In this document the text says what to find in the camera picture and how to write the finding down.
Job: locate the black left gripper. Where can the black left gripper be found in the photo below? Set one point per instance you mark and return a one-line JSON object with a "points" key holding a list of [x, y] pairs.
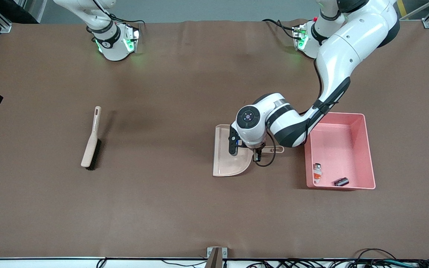
{"points": [[257, 153]]}

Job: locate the beige plastic dustpan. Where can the beige plastic dustpan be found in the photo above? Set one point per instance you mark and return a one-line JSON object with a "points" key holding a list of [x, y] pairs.
{"points": [[223, 160]]}

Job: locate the white electronic component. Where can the white electronic component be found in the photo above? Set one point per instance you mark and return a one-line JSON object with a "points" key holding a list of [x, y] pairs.
{"points": [[317, 173]]}

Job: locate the dark cylindrical capacitor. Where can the dark cylindrical capacitor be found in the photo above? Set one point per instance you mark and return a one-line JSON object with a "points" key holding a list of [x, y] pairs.
{"points": [[341, 181]]}

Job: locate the beige hand brush black bristles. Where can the beige hand brush black bristles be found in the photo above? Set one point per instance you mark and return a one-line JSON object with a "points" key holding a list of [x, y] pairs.
{"points": [[89, 149]]}

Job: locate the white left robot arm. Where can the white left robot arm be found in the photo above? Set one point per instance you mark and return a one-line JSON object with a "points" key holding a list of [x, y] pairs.
{"points": [[348, 48]]}

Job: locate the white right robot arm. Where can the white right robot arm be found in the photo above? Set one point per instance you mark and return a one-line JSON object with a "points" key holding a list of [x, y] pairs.
{"points": [[110, 41]]}

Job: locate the pink plastic bin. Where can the pink plastic bin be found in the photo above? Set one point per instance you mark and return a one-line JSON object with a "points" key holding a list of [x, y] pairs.
{"points": [[339, 149]]}

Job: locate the brown table cover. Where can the brown table cover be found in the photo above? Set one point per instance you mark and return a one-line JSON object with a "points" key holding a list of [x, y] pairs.
{"points": [[207, 216]]}

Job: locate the green lit base connector box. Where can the green lit base connector box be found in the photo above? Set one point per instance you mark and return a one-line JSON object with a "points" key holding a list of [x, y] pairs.
{"points": [[299, 37], [132, 37]]}

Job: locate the grey metal bracket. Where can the grey metal bracket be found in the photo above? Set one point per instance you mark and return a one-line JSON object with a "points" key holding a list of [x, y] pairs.
{"points": [[216, 257]]}

